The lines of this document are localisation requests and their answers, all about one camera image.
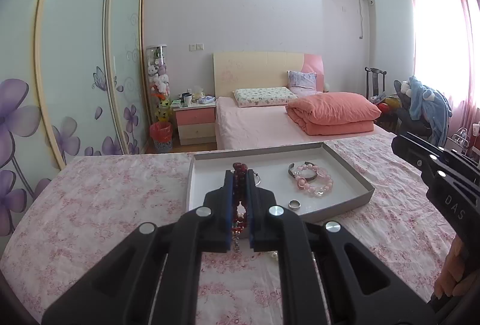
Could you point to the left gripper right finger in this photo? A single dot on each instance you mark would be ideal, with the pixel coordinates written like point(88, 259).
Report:
point(327, 275)

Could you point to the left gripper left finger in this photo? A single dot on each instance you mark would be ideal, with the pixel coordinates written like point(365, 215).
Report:
point(152, 275)

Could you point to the wide silver bangle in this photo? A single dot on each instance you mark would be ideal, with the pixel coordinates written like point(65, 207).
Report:
point(306, 171)

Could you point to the thin silver bangle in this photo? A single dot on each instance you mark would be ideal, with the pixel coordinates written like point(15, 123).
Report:
point(253, 178)

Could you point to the right hand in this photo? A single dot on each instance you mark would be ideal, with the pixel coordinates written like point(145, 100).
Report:
point(452, 271)

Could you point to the blue plush garment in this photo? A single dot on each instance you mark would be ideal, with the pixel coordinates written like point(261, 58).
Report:
point(431, 105)

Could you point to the pink floral bedsheet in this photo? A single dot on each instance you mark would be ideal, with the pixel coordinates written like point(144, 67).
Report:
point(350, 231)

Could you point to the folded coral duvet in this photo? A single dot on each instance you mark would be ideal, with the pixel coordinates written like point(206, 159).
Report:
point(333, 114)

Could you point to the dark wooden chair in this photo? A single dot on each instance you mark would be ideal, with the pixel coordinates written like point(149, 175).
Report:
point(375, 82)

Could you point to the red waste bin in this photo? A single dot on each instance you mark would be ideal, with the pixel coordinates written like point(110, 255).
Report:
point(162, 135)

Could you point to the pink bed with mattress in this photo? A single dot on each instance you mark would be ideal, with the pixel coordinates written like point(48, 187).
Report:
point(259, 127)

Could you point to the small purple cushion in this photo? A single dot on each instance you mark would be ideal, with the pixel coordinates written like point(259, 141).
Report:
point(302, 80)

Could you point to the pink bedside table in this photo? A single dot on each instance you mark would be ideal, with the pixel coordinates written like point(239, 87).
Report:
point(196, 124)

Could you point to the floral pillow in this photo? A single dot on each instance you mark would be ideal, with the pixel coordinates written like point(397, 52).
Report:
point(278, 96)

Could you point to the white mug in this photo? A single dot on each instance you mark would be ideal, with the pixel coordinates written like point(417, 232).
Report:
point(187, 99)

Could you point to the beige pink headboard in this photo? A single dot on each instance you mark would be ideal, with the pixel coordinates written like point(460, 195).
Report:
point(252, 70)

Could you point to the clear tube of plush toys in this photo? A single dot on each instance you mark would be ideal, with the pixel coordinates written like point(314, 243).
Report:
point(157, 83)

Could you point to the floral sliding wardrobe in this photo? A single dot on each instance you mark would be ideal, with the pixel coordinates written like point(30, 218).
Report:
point(71, 86)

